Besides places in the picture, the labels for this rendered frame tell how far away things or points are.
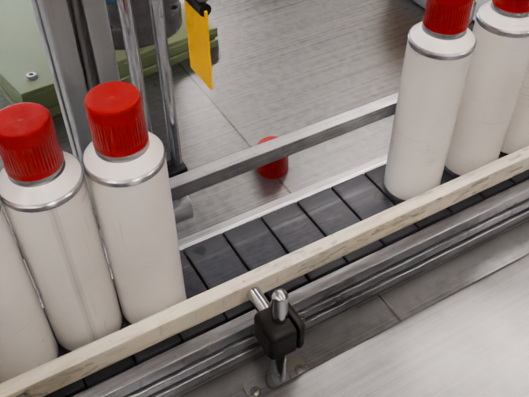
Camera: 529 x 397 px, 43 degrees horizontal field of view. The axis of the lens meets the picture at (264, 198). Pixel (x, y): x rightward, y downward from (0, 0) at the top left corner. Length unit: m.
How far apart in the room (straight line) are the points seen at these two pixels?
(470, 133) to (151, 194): 0.31
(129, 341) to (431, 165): 0.29
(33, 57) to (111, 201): 0.47
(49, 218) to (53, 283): 0.06
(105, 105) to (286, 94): 0.45
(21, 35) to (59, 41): 0.41
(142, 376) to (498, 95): 0.37
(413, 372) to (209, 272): 0.18
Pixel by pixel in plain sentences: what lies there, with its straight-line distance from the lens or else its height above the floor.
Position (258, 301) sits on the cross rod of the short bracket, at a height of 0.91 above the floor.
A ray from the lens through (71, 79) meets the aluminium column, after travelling 0.54.
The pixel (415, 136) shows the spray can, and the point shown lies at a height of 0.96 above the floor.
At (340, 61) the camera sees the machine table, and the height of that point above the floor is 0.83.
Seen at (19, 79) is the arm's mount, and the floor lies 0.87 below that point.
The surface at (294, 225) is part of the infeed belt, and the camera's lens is 0.59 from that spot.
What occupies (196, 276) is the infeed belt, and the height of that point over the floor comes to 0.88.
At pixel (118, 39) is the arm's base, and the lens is 0.85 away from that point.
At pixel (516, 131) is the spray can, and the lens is 0.67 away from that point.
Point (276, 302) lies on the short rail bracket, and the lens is 0.46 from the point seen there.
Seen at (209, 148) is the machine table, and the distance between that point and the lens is 0.74.
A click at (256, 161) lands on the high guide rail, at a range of 0.54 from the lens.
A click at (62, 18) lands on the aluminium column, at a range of 0.51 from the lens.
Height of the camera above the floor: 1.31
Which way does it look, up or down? 45 degrees down
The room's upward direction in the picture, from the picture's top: straight up
